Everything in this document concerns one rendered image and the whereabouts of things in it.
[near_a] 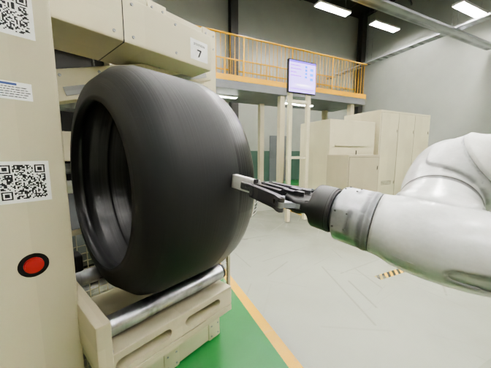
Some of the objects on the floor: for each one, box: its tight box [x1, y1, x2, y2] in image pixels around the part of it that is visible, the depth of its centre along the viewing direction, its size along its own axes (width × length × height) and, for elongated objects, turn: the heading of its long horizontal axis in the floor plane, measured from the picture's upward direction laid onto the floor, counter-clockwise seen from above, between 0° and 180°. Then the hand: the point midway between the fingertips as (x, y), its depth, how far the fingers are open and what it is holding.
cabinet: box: [326, 155, 380, 192], centre depth 498 cm, size 90×56×125 cm
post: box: [0, 0, 85, 368], centre depth 47 cm, size 13×13×250 cm
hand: (245, 184), depth 52 cm, fingers closed
